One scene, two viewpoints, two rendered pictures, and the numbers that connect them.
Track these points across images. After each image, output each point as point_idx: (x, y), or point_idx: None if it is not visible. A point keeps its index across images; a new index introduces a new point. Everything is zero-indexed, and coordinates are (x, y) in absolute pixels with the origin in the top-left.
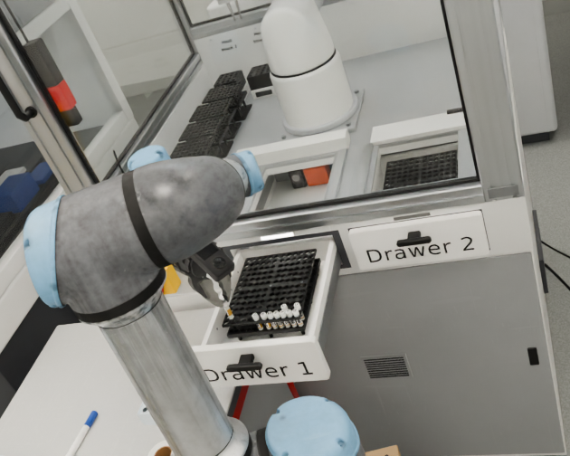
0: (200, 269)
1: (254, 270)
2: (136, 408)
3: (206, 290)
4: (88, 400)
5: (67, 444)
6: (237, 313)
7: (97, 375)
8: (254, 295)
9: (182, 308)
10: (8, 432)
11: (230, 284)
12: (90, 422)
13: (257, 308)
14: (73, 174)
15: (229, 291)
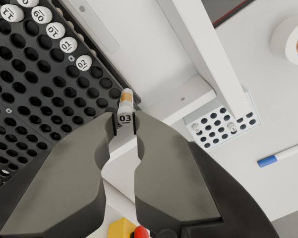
0: None
1: (17, 165)
2: (237, 138)
3: (182, 162)
4: (246, 180)
5: (293, 157)
6: (103, 110)
7: None
8: (50, 118)
9: (121, 197)
10: (293, 202)
11: (73, 132)
12: (270, 158)
13: (67, 83)
14: None
15: (94, 119)
